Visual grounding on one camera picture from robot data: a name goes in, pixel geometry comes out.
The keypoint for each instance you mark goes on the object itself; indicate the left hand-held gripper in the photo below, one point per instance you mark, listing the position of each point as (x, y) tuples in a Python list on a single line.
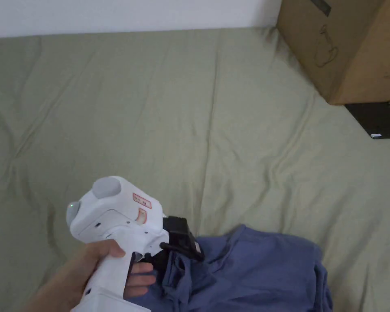
[(117, 208)]

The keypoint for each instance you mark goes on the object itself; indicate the dark blue shirt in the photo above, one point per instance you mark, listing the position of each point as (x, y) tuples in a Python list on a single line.
[(247, 276)]

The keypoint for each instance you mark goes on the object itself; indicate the person's left forearm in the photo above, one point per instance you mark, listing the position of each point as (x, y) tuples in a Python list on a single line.
[(45, 299)]

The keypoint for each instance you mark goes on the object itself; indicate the person's left hand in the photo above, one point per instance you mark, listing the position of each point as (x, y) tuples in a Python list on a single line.
[(81, 266)]

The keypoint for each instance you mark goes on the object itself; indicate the bed with pale green sheet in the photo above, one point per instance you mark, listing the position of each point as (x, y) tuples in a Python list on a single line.
[(149, 113)]

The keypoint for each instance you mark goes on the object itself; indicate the black flat box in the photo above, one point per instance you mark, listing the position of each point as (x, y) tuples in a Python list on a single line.
[(380, 118)]

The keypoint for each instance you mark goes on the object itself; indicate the brown cardboard carton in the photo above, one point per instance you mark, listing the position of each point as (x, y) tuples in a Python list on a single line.
[(351, 45)]

